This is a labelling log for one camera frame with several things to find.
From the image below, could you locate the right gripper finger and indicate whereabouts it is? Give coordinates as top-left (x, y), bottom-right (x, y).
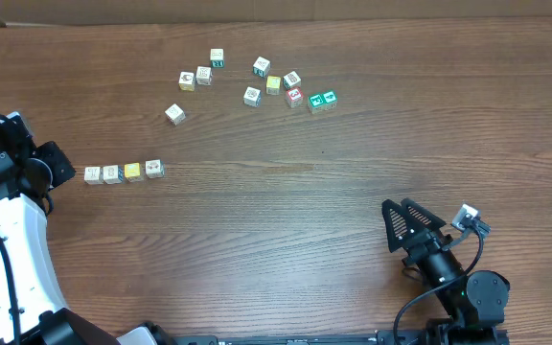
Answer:
top-left (381, 199), bottom-right (417, 253)
top-left (402, 198), bottom-right (446, 234)

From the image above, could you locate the white block blue letter side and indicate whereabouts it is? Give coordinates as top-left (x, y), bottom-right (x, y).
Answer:
top-left (103, 165), bottom-right (125, 184)

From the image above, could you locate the yellow topped wooden block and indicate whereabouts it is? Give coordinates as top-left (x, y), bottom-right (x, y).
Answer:
top-left (124, 162), bottom-right (145, 182)

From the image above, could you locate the white block blue number side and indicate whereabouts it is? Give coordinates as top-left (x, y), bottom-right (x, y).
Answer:
top-left (145, 159), bottom-right (165, 178)

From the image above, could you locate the plain white wooden block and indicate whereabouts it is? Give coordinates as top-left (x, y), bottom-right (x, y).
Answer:
top-left (165, 103), bottom-right (186, 126)

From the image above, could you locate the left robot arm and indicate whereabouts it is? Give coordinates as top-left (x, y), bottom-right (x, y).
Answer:
top-left (0, 111), bottom-right (173, 345)

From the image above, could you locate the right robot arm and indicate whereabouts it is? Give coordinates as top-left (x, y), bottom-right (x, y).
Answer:
top-left (377, 198), bottom-right (510, 345)

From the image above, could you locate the green framed block right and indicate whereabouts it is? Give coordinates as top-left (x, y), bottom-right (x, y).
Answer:
top-left (322, 90), bottom-right (337, 110)

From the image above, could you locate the green framed block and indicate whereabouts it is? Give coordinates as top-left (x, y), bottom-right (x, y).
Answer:
top-left (308, 93), bottom-right (326, 114)
top-left (322, 90), bottom-right (337, 110)

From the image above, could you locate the white block yellow side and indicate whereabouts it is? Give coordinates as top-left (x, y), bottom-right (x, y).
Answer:
top-left (178, 71), bottom-right (196, 91)

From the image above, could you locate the green framed block left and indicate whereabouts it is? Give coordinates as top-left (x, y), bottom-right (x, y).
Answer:
top-left (308, 93), bottom-right (326, 114)

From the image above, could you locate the white block brown print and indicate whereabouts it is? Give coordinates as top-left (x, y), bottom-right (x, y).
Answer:
top-left (195, 66), bottom-right (213, 85)

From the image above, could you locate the red framed number block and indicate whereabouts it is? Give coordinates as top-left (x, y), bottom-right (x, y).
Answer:
top-left (285, 87), bottom-right (304, 108)

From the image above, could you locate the white block dark green side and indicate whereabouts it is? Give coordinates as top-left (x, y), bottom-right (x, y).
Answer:
top-left (283, 71), bottom-right (301, 90)

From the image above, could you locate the white block green side top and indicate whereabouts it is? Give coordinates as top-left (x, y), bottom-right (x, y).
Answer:
top-left (210, 48), bottom-right (225, 68)

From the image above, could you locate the pale yellow block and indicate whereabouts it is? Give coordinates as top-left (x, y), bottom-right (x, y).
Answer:
top-left (265, 76), bottom-right (281, 95)

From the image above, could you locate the white block teal side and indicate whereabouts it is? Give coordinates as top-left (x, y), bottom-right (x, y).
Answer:
top-left (252, 57), bottom-right (271, 79)

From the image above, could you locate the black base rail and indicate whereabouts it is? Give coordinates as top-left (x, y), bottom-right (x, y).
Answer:
top-left (160, 328), bottom-right (449, 345)

